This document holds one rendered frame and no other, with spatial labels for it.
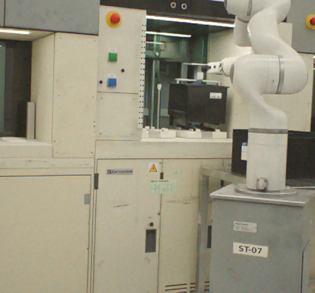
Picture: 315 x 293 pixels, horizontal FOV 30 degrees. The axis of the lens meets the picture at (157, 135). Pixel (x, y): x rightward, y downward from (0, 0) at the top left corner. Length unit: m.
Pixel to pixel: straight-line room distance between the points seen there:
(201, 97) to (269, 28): 0.88
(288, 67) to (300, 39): 0.99
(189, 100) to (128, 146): 0.48
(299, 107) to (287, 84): 0.99
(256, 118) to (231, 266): 0.45
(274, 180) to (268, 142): 0.11
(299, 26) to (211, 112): 0.56
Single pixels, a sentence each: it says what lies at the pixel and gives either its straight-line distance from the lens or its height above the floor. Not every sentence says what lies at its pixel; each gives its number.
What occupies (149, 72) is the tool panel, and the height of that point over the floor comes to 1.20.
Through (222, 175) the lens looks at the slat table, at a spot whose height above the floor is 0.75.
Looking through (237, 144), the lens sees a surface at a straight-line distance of 2.35.
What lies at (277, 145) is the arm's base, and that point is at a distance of 1.79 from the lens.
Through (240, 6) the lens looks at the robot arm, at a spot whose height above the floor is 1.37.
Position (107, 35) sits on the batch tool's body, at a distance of 2.34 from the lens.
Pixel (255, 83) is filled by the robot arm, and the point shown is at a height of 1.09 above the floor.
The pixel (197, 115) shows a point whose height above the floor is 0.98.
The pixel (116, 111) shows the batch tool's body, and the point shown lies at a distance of 2.35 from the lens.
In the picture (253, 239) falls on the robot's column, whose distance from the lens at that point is 1.75.
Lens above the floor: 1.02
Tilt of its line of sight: 3 degrees down
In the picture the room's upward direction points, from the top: 2 degrees clockwise
